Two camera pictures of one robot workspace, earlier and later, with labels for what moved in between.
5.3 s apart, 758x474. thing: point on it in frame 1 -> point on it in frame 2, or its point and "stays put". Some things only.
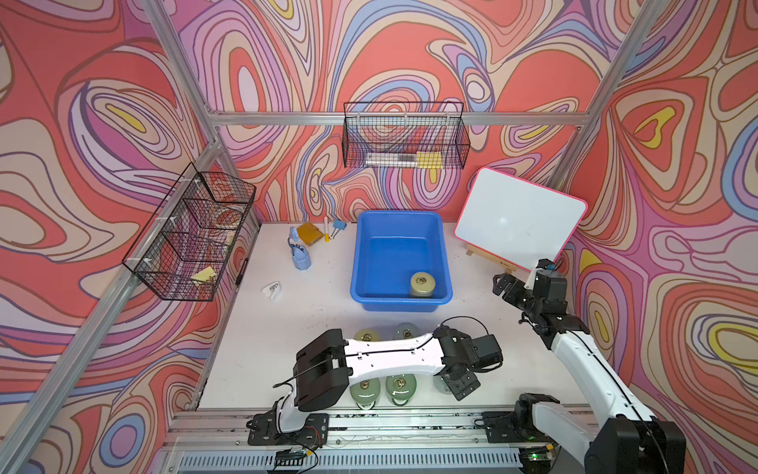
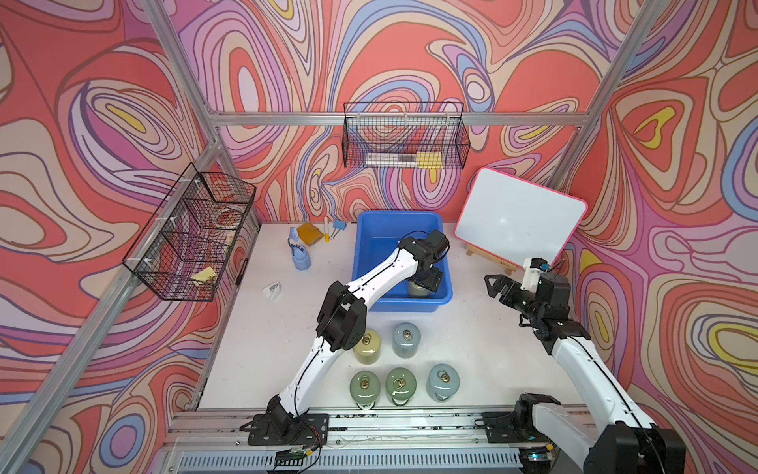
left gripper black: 468,385 -> 432,279
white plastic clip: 272,288 stays put
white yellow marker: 326,230 stays put
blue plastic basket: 390,248 stays put
